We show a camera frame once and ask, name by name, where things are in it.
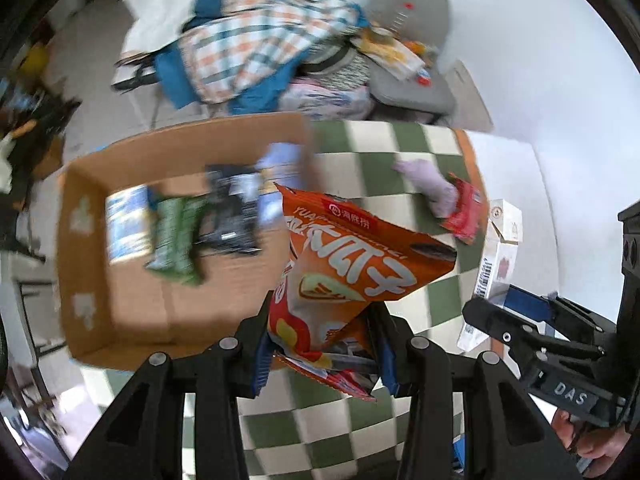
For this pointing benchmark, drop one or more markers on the black folding stand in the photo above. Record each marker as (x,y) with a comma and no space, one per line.
(33,132)

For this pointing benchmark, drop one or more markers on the green snack packet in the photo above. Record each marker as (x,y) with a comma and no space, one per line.
(176,229)

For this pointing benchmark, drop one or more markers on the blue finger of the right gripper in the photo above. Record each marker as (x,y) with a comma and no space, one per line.
(496,322)
(537,308)

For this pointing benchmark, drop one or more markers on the grey floor chair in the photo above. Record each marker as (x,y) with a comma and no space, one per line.
(420,29)

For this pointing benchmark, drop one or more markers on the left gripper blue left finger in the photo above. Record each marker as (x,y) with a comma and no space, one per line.
(262,366)

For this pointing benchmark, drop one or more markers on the yellow blue tissue pack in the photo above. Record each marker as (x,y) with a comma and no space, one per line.
(129,224)

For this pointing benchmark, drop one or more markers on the green white checkered tablecloth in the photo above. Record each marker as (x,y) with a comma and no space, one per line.
(298,428)

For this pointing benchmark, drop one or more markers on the small brown cardboard box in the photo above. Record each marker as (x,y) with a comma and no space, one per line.
(51,161)

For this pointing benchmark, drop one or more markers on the yellow snack bag on chair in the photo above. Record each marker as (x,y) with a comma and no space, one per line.
(382,47)

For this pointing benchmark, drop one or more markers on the yellow bin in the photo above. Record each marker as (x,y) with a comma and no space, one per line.
(35,62)

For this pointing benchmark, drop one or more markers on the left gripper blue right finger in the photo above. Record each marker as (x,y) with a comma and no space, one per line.
(387,362)

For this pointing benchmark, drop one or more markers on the person's right hand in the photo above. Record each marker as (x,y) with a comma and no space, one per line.
(602,446)

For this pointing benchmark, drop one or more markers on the black snack packet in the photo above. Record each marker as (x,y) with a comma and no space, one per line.
(229,222)

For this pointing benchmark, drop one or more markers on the black white patterned bag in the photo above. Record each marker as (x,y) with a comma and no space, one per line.
(337,67)

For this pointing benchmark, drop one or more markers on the light blue tissue pack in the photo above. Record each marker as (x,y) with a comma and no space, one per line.
(279,166)

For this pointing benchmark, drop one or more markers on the orange chips bag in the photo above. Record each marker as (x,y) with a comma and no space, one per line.
(342,259)

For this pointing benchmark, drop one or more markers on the plaid blanket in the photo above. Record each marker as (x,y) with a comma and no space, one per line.
(244,53)

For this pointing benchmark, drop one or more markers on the red snack packet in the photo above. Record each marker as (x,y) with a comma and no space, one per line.
(464,221)

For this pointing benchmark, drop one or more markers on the folding bed frame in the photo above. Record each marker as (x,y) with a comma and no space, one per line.
(138,83)

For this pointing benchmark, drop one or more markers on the white red tissue box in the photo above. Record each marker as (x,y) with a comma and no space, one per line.
(502,233)

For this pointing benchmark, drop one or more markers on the white goose plush toy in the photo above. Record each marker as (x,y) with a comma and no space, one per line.
(6,147)

